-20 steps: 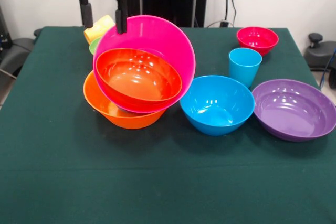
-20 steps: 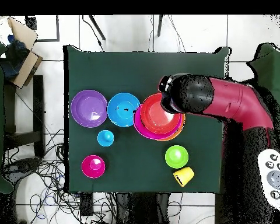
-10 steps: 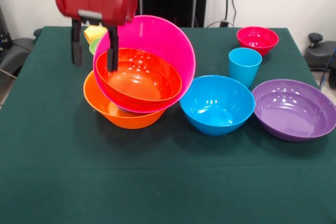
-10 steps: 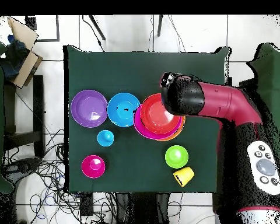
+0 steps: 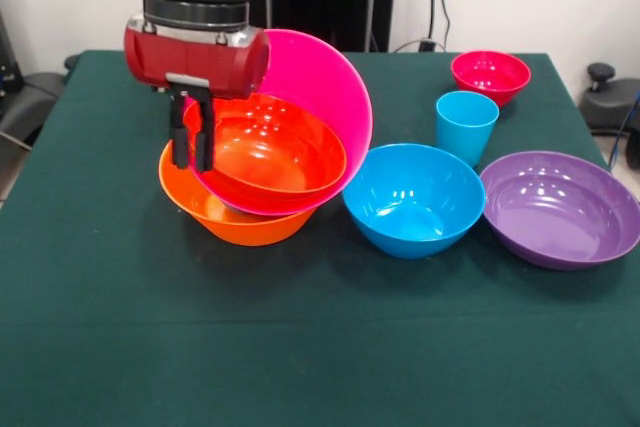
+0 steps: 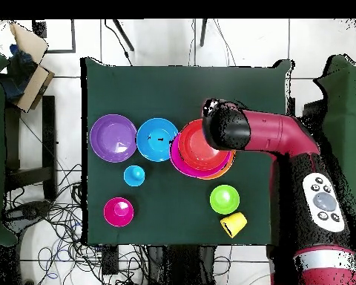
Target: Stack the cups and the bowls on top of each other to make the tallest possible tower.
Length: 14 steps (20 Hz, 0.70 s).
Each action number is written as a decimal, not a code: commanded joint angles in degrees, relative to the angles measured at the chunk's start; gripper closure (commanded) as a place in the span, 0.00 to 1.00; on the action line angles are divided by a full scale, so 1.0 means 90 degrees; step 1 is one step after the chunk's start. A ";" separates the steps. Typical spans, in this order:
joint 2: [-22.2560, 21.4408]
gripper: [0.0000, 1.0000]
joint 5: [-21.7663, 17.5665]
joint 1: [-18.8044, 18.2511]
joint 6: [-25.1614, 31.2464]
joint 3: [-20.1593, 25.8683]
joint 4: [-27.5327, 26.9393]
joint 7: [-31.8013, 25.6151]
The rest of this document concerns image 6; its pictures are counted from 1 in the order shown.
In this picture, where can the small green bowl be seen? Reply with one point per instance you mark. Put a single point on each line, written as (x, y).
(224, 199)

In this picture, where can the black tripod leg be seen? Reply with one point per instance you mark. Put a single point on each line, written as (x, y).
(203, 32)
(123, 34)

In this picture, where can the dark green tablecloth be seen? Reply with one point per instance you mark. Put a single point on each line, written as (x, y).
(178, 89)

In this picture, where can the cardboard box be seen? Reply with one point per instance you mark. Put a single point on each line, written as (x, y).
(32, 86)

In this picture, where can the black power strip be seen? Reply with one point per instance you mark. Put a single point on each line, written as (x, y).
(110, 261)

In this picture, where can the blue cup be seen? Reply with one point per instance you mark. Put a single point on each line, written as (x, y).
(134, 175)

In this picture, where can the black stool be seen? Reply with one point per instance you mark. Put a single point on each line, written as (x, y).
(49, 133)

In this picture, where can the large pink bowl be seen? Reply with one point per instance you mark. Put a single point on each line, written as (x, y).
(181, 166)

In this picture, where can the yellow cup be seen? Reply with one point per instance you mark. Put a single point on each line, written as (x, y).
(235, 222)

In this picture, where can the large orange bowl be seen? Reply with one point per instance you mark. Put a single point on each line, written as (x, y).
(222, 175)

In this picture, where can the small crimson bowl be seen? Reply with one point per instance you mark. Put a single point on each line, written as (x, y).
(118, 212)

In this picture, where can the medium blue bowl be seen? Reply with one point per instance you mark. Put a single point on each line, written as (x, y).
(157, 151)

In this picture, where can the purple bowl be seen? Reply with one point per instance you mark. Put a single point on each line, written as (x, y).
(112, 138)

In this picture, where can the red-orange bowl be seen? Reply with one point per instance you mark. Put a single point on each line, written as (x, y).
(195, 148)

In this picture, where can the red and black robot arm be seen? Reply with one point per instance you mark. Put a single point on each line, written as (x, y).
(273, 130)

